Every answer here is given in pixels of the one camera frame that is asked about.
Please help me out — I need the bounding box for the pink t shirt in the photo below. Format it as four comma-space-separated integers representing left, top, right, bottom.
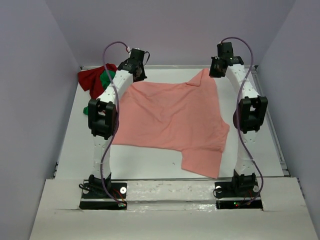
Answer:
113, 68, 230, 178

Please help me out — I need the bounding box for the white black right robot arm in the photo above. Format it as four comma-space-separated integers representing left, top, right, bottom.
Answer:
209, 42, 268, 199

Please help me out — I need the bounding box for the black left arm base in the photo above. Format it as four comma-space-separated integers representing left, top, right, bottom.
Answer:
78, 181, 128, 211

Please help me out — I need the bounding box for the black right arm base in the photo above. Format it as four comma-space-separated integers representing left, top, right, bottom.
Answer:
212, 181, 263, 210

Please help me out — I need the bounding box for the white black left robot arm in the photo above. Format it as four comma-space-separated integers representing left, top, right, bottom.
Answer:
88, 48, 150, 198

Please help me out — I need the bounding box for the green t shirt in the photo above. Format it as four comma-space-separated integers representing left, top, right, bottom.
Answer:
82, 69, 117, 116

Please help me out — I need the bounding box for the dark red t shirt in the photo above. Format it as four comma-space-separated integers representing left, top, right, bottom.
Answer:
77, 66, 111, 99

